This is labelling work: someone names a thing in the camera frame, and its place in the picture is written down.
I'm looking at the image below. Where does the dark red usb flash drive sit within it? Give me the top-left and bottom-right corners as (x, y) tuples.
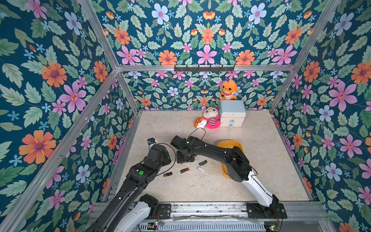
(180, 168), (189, 174)

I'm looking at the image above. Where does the black silver usb flash drive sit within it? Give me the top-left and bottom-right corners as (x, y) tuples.
(199, 160), (207, 166)

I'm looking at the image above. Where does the white blue usb flash drive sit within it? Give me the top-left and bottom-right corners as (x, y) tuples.
(197, 166), (206, 173)

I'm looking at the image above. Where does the yellow plastic storage tray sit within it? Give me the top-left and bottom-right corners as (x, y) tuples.
(217, 140), (245, 179)

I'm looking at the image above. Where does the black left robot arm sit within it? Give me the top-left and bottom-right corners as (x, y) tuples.
(86, 144), (172, 232)

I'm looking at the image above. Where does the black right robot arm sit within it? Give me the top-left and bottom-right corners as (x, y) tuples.
(171, 136), (279, 212)

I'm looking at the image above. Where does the small orange tiger plush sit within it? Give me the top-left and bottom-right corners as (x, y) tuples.
(194, 117), (207, 129)

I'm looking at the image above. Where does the pink striped owl plush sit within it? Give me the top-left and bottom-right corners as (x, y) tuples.
(203, 107), (221, 129)

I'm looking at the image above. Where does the white mini drawer cabinet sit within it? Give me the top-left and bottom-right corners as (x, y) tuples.
(219, 100), (246, 128)

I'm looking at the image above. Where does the white ventilation grille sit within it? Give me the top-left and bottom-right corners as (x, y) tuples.
(132, 221), (266, 232)

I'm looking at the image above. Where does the orange shark plush toy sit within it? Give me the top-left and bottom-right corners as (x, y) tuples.
(219, 79), (238, 100)

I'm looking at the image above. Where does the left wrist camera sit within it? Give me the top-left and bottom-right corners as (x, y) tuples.
(147, 138), (157, 149)

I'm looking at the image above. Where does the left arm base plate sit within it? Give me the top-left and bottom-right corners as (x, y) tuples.
(146, 204), (172, 220)

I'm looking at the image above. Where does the black hook rail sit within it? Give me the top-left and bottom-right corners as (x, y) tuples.
(174, 65), (235, 73)

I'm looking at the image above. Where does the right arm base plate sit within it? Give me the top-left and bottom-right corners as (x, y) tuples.
(246, 202), (288, 219)

